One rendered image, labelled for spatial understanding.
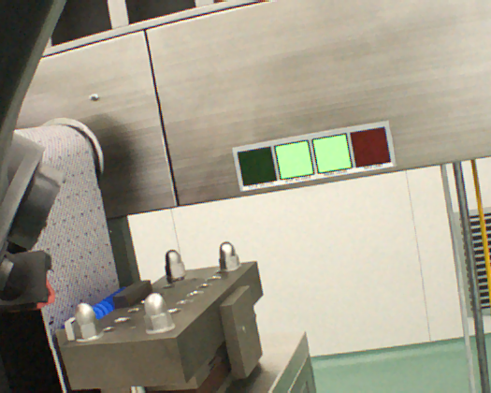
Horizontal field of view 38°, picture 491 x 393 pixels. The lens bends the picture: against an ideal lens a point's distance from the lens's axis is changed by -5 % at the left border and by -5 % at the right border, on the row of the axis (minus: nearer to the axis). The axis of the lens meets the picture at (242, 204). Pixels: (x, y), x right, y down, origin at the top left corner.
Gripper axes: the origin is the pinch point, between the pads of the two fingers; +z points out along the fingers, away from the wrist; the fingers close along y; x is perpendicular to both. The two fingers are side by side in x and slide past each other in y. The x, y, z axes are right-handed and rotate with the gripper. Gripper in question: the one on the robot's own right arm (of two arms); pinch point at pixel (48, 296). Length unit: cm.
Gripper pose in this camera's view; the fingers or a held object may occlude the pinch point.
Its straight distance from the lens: 99.6
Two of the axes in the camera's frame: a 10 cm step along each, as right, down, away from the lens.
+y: 9.5, -1.4, -2.7
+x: -0.4, -9.3, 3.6
